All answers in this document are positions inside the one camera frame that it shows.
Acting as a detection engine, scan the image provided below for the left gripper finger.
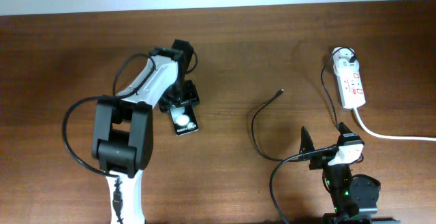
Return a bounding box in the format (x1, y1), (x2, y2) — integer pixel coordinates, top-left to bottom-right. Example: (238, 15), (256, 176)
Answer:
(178, 80), (200, 107)
(158, 99), (179, 112)

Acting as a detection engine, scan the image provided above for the black smartphone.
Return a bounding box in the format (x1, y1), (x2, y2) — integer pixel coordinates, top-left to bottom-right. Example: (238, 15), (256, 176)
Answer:
(170, 105), (199, 136)

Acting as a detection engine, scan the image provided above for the black charger cable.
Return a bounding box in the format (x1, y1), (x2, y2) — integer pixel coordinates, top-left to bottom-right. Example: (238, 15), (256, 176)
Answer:
(251, 46), (358, 163)

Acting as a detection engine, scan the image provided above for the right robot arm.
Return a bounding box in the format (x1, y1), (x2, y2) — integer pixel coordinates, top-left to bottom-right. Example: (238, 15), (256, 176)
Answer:
(299, 123), (381, 223)

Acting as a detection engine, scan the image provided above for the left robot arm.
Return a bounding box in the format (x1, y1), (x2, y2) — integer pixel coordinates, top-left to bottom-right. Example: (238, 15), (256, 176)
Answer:
(91, 39), (200, 223)

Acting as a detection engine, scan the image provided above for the white USB charger adapter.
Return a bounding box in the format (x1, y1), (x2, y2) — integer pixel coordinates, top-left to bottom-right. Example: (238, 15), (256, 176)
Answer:
(333, 54), (360, 76)

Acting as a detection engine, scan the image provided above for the white power strip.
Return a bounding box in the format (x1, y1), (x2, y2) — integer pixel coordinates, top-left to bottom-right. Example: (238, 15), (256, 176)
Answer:
(333, 47), (366, 110)

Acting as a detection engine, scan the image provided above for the white power strip cord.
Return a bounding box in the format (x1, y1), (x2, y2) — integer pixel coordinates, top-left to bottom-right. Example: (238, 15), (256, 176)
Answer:
(352, 107), (436, 142)

